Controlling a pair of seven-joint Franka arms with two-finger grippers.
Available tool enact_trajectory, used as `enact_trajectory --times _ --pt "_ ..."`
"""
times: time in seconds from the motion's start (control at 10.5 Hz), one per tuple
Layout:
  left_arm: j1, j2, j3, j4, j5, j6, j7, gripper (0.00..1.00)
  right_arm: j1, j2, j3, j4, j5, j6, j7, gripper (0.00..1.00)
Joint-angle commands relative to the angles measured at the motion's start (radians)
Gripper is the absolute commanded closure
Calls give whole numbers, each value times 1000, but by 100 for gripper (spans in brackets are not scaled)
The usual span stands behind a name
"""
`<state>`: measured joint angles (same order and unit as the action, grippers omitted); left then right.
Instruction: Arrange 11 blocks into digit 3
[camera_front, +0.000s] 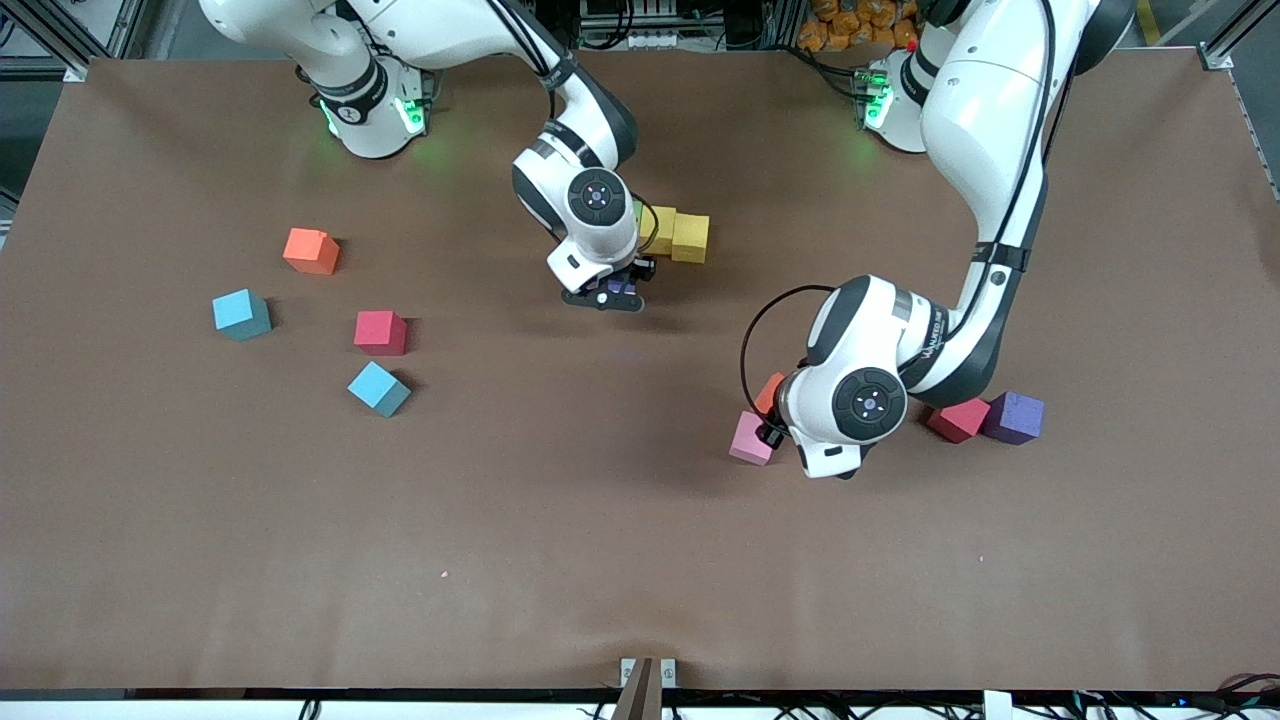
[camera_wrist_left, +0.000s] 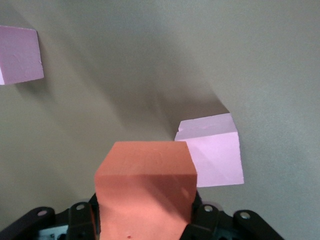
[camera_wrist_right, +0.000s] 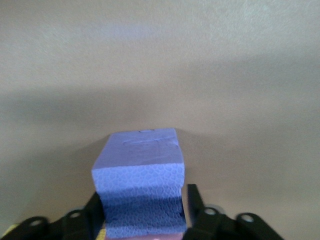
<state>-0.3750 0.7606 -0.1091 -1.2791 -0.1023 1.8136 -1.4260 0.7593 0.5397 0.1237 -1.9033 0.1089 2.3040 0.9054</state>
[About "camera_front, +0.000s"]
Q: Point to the pink foam cube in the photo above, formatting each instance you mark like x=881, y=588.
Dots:
x=748, y=440

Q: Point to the blue-violet foam cube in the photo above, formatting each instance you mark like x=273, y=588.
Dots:
x=618, y=290
x=1013, y=416

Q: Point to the orange foam cube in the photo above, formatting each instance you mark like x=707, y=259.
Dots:
x=768, y=393
x=310, y=250

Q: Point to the yellow foam cube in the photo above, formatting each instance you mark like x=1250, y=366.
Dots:
x=664, y=232
x=690, y=238

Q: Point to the cyan foam cube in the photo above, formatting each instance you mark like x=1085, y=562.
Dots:
x=240, y=312
x=377, y=386

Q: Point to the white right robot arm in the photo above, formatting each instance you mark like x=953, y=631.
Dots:
x=597, y=197

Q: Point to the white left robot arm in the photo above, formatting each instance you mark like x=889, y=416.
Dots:
x=870, y=405

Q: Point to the red foam cube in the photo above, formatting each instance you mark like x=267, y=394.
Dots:
x=960, y=422
x=379, y=330

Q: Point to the brown table cover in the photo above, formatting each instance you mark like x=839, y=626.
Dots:
x=600, y=550

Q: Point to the small white box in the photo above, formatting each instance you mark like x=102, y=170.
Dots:
x=997, y=707

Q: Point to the pile of orange round objects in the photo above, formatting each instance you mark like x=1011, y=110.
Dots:
x=850, y=25

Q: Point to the metal corner clamp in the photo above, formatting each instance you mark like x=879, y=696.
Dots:
x=76, y=72
x=1216, y=58

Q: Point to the metal mount with brown post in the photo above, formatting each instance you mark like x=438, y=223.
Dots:
x=640, y=690

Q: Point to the aluminium frame profile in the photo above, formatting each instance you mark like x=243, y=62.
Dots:
x=1240, y=30
x=70, y=30

